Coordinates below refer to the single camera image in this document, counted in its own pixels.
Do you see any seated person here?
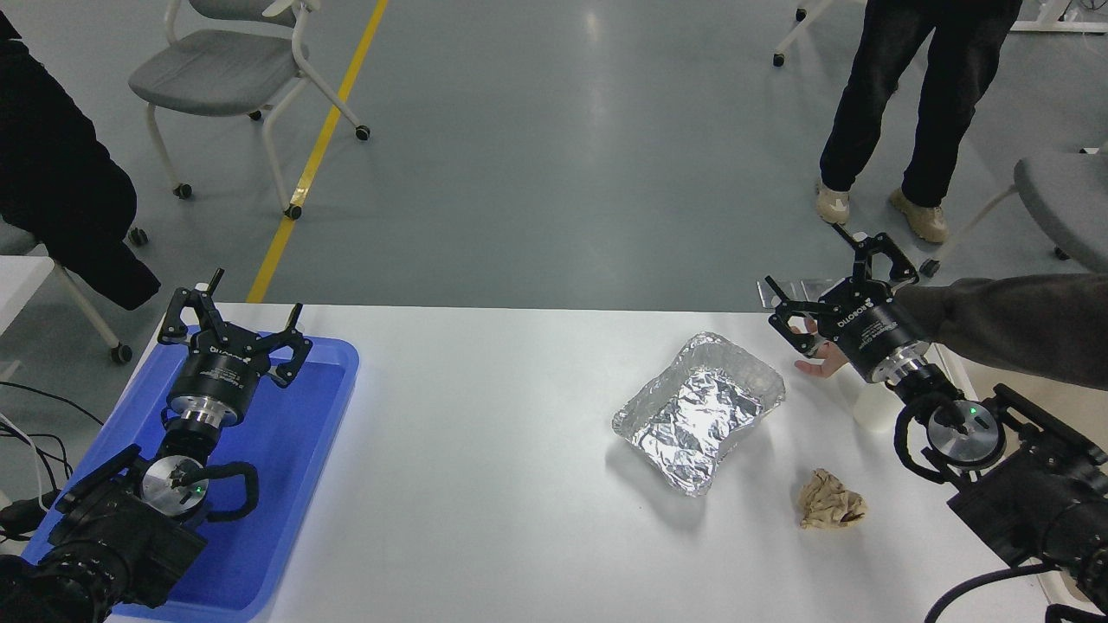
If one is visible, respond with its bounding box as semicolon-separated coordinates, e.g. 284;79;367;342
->
0;13;163;312

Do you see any thin white cable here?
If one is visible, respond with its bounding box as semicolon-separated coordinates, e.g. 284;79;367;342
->
0;414;48;513

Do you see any white chair frame with casters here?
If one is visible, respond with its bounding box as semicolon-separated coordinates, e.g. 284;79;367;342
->
773;0;836;67

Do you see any silver foil tray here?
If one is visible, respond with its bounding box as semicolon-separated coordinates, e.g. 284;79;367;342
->
612;331;787;498

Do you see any large pale bin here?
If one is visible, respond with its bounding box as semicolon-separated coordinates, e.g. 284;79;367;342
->
935;342;1108;611

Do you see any grey chair with white frame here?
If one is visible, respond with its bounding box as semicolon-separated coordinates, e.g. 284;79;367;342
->
128;0;371;221
0;221;150;364
920;143;1108;279

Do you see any standing person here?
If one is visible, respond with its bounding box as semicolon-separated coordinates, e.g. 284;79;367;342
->
816;0;1024;245

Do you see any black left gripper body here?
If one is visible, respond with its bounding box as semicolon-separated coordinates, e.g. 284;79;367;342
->
170;331;266;411

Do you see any person's hand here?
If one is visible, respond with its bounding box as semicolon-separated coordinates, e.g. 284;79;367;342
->
795;317;856;379

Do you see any thin black cable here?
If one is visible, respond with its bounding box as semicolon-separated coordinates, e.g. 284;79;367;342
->
0;429;75;482
0;382;105;428

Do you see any white table frame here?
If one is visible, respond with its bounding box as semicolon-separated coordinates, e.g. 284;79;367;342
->
1011;0;1108;35

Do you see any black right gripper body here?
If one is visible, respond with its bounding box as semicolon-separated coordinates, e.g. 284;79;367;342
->
816;279;930;378

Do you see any white paper cup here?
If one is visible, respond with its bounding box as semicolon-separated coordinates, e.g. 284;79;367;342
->
852;379;906;434

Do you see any crumpled tan paper ball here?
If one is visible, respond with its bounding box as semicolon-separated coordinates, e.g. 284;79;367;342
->
797;468;868;530

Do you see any blue plastic tray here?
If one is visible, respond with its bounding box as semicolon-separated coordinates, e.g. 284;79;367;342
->
22;336;360;622

